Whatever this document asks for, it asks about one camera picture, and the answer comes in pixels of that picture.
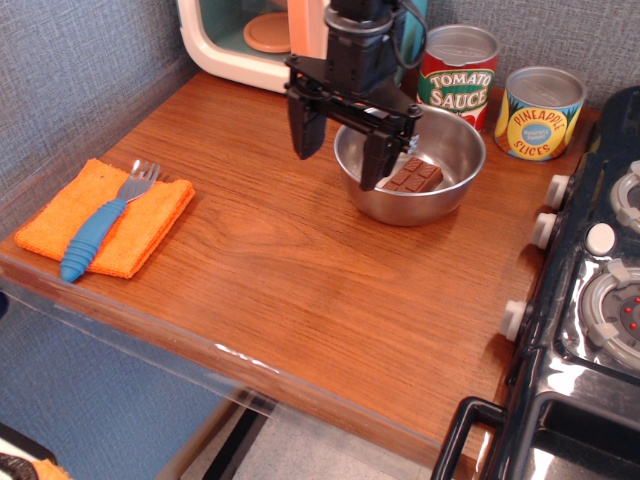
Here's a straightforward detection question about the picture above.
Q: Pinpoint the tomato sauce can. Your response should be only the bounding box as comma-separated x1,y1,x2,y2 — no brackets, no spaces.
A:
417,24,501,130

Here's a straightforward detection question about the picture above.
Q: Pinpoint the pineapple slices can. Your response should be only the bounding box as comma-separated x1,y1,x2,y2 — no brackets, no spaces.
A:
494,66,587,162

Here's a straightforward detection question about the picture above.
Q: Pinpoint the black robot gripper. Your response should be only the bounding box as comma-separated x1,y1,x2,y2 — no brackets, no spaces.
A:
285,9,423,191

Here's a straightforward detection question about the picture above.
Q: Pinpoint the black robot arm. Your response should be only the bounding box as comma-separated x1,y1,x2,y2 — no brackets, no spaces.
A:
286,1,424,191

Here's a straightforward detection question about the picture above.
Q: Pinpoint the blue handled fork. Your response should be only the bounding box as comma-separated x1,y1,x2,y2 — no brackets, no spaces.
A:
60,160,160,282

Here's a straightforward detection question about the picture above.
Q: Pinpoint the orange folded cloth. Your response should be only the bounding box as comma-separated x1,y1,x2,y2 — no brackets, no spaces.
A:
14,159,195,282

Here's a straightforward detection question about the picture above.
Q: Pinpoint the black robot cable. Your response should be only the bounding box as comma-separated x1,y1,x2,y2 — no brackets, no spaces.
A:
389,0,430,71

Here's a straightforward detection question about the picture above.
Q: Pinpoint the black toy stove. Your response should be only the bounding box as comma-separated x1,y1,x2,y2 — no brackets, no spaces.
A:
432,87,639,479

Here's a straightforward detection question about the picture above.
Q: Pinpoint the silver metal pan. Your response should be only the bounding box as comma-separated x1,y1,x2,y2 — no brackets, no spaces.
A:
334,106,486,227

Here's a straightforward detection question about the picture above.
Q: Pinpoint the brown chocolate bar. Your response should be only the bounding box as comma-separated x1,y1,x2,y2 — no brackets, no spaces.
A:
382,157,444,194

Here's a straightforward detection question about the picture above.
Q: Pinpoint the white stove knob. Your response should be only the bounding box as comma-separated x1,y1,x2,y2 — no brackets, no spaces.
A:
530,213,557,250
499,300,527,342
545,175,571,210

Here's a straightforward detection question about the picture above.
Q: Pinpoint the teal toy microwave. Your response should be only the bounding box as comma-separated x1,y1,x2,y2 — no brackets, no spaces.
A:
175,0,430,96

